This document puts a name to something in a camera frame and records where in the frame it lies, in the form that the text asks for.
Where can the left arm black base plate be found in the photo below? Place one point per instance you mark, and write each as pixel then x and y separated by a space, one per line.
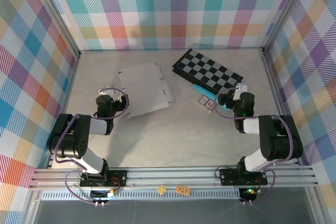
pixel 118 175

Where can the orange printed tag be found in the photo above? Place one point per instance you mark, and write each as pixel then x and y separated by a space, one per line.
pixel 183 190

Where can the left black control board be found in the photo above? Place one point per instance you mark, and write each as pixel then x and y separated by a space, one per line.
pixel 102 195

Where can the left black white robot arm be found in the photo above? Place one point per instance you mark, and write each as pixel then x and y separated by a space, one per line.
pixel 68 140

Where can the black grey folding chessboard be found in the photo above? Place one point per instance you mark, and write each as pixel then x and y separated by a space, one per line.
pixel 207 70

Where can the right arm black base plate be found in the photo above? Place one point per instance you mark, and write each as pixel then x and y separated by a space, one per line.
pixel 228 176

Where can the small yellow tag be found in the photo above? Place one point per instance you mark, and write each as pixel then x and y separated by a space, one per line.
pixel 161 190

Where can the aluminium side rail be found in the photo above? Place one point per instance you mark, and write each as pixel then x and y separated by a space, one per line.
pixel 71 82
pixel 275 90

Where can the black control board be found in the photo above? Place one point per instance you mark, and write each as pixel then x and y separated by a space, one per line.
pixel 102 195
pixel 249 195

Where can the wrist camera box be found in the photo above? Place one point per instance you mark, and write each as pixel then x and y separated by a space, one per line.
pixel 242 87
pixel 107 91

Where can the blue pen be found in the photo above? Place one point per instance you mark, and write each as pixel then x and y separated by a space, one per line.
pixel 203 90

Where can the playing card pack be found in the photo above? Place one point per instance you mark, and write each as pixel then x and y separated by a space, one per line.
pixel 205 104

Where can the aluminium mounting rail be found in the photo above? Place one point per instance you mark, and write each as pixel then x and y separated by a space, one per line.
pixel 170 178

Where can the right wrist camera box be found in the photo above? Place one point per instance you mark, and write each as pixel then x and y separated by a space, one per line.
pixel 242 87

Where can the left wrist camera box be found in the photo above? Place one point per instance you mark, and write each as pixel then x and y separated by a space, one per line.
pixel 107 91

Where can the right black control board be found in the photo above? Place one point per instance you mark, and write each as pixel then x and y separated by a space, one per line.
pixel 249 195

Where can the aluminium frame post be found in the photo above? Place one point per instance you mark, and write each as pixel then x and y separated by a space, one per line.
pixel 287 11
pixel 56 15

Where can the white paper box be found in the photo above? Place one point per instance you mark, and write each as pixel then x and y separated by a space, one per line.
pixel 144 87

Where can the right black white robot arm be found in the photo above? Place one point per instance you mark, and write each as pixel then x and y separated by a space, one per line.
pixel 278 142

